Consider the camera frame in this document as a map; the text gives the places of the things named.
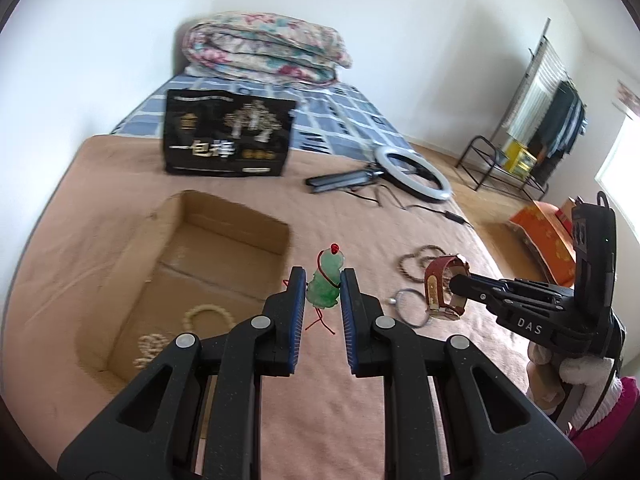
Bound brown fleece blanket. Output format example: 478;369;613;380
0;134;532;480

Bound black folded tripod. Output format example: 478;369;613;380
305;167;384;195

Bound black printed bag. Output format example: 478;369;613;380
163;88;299;179

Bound yellow box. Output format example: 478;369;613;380
502;140;537;174

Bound orange patterned pillow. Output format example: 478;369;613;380
508;199;579;289

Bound red leather wrist watch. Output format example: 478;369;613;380
423;254;471;321

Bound person's right hand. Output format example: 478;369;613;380
525;342;568;417

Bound green jade pendant red cord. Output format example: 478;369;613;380
283;243;347;334

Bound silver bangle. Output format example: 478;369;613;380
388;288;434;329

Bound brown wooden bead bracelet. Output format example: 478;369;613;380
398;245;446;281

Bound black metal floor rack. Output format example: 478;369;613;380
455;135;549;202

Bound folded floral quilt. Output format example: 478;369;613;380
181;10;354;86

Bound wall picture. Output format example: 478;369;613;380
613;79;640;119

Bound cardboard box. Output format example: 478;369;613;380
75;190;292;376

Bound blue checked bedsheet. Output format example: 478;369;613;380
110;73;417;157

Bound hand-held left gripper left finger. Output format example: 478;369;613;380
56;266;307;480

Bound cream bead bracelet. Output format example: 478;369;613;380
182;303;236;334

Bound black power cable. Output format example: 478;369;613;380
349;184;474;229

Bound cream bead necklace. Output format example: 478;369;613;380
133;332;171;369

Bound metal clothes drying rack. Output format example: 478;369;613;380
492;17;589;192

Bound white ring light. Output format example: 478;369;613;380
373;145;454;204

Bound bright window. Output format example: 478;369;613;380
594;114;640;242

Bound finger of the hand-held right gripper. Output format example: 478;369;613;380
470;296;572;348
448;273;577;307

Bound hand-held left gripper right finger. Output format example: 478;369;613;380
339;268;587;480

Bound hanging dark clothes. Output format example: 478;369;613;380
529;79;587;187

